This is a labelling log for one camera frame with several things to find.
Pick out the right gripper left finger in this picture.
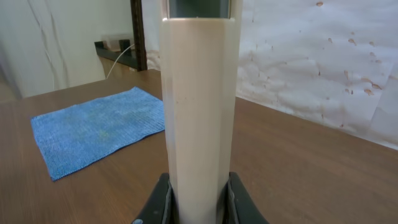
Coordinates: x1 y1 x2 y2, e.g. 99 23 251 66
131 172 180 224

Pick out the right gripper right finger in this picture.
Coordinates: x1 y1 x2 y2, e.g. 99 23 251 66
217 171 270 224

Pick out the white pipette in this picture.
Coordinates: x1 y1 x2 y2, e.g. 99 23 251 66
158 0 244 224

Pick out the blue cloth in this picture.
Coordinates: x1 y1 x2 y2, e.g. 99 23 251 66
30 86 165 182

